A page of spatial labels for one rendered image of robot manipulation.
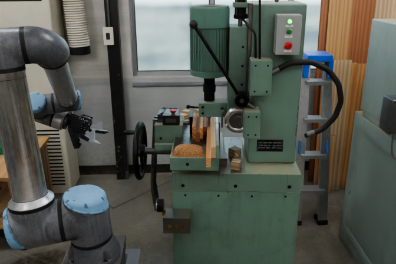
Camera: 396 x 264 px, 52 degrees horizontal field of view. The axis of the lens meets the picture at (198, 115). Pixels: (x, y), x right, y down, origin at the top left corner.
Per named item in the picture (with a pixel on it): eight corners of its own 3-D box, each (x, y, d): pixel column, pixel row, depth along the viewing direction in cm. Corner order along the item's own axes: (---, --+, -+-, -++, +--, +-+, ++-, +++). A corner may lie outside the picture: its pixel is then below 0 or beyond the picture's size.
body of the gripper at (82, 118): (90, 123, 187) (64, 114, 186) (85, 139, 190) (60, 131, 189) (94, 117, 194) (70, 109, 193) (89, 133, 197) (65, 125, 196)
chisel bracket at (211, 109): (198, 115, 199) (198, 98, 196) (227, 115, 198) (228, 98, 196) (198, 120, 192) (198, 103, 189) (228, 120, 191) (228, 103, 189)
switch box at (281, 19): (273, 52, 173) (275, 13, 168) (296, 52, 173) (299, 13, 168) (274, 55, 168) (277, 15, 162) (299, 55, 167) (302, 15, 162)
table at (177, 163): (163, 122, 232) (163, 112, 230) (217, 122, 231) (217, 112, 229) (148, 170, 175) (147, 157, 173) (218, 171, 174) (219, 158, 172)
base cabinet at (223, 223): (180, 257, 249) (178, 151, 226) (276, 258, 248) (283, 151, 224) (174, 315, 207) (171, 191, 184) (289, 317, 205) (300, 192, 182)
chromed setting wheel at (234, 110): (224, 131, 186) (224, 105, 182) (251, 131, 185) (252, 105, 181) (224, 134, 183) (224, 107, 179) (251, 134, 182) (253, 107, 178)
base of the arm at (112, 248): (114, 273, 144) (111, 250, 140) (61, 273, 144) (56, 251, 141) (125, 238, 161) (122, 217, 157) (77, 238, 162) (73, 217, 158)
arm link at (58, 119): (49, 129, 188) (56, 122, 197) (59, 133, 188) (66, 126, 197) (53, 112, 185) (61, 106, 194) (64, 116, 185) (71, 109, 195)
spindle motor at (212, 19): (191, 70, 197) (190, 4, 187) (227, 71, 197) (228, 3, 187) (189, 79, 181) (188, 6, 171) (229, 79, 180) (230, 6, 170)
